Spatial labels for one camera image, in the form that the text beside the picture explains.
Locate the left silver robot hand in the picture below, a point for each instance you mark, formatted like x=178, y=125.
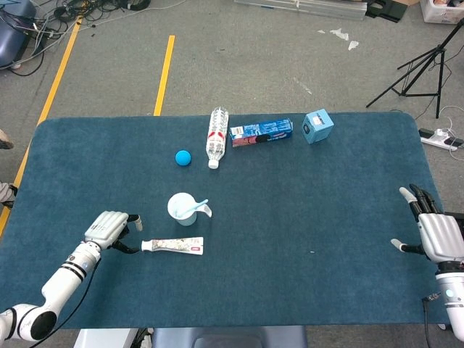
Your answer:
x=105, y=228

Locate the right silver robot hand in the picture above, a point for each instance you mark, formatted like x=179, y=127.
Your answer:
x=442, y=235

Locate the floral white toothpaste tube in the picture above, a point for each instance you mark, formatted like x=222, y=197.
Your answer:
x=174, y=245

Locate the light blue toothbrush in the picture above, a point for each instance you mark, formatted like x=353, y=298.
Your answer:
x=197, y=206

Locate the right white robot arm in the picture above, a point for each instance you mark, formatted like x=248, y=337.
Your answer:
x=455, y=311

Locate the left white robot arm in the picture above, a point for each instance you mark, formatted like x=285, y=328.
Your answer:
x=65, y=279

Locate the white robot base panel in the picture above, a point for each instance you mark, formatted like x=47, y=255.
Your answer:
x=101, y=339

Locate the white power strip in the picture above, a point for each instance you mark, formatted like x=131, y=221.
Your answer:
x=440, y=139

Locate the blue foam ball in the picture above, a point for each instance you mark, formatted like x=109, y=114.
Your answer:
x=183, y=158

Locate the brown shoe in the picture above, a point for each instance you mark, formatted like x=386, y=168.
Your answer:
x=5, y=144

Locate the clear plastic water bottle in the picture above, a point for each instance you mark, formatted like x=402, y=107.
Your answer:
x=217, y=137

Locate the blue felt table cover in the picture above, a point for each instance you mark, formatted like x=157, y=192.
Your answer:
x=290, y=217

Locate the light blue cube box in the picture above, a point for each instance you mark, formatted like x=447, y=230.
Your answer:
x=317, y=127

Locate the grey blue robot torso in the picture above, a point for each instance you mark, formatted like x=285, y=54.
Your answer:
x=232, y=337

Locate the blue pink cookie box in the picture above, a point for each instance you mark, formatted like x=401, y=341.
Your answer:
x=261, y=132

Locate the black tripod stand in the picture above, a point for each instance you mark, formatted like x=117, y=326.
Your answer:
x=440, y=50

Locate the dark blue machine base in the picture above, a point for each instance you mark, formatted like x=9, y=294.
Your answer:
x=12, y=40

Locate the crumpled white paper scrap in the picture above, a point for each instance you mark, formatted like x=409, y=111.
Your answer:
x=340, y=33
x=353, y=45

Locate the white plastic basket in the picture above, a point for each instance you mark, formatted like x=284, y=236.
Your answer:
x=440, y=14

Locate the long aluminium profile stack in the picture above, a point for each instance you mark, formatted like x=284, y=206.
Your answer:
x=301, y=8

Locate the black plastic bracket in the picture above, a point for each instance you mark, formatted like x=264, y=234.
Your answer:
x=386, y=11

